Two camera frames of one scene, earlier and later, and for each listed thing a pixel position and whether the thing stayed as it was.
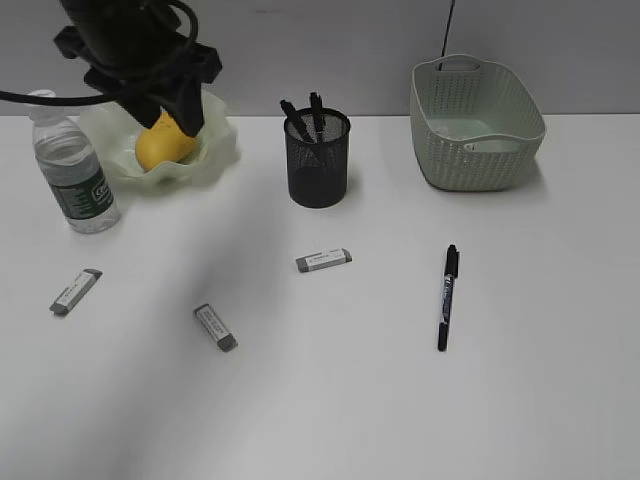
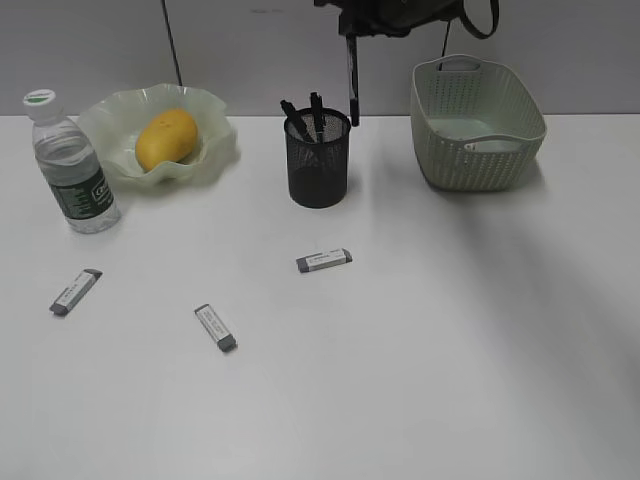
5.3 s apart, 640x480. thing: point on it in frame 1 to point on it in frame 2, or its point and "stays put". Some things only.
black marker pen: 317,107 stays put
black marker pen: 450,275 to 352,54
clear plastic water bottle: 73,170 stays put
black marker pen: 298,121 stays put
